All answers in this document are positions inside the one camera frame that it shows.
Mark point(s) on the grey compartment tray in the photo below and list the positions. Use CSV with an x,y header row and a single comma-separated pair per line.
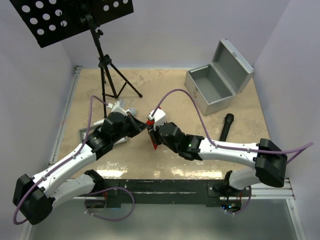
x,y
82,133

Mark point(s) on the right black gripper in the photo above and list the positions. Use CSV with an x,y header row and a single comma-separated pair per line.
x,y
157,135

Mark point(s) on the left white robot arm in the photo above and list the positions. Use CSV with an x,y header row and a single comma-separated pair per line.
x,y
35,197

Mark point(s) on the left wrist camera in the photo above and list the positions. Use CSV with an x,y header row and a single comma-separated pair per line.
x,y
118,107

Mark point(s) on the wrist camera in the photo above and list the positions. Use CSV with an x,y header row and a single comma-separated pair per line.
x,y
157,119
118,107

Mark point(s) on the grey metal case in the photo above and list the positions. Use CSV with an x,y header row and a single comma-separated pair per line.
x,y
212,86

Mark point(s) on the black flashlight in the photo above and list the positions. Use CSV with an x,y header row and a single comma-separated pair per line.
x,y
228,120

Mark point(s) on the red first aid pouch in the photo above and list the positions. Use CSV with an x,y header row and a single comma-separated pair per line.
x,y
153,134

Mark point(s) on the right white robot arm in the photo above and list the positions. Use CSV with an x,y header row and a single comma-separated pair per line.
x,y
263,162

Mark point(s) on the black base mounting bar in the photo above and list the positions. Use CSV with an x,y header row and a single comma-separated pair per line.
x,y
161,192

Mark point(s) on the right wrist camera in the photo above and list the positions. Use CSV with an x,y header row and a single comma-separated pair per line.
x,y
157,119

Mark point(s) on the black perforated music stand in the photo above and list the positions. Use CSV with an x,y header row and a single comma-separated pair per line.
x,y
52,21

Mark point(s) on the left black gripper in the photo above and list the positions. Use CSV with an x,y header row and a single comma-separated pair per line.
x,y
140,125

